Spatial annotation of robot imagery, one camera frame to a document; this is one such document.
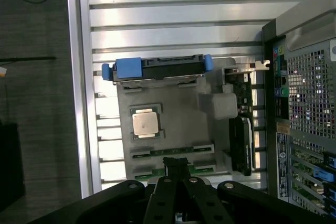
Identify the black open PC case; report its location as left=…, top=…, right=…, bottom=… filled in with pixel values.
left=261, top=0, right=336, bottom=224

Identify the hard disk in blue caddy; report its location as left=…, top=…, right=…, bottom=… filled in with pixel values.
left=101, top=54, right=213, bottom=86

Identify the silver CPU chip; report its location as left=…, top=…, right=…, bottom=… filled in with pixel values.
left=130, top=107, right=162, bottom=138

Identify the grey parts rack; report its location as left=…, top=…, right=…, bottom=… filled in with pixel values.
left=115, top=57, right=257, bottom=183

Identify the black graphics card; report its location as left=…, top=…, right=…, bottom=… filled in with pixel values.
left=224, top=60, right=271, bottom=177

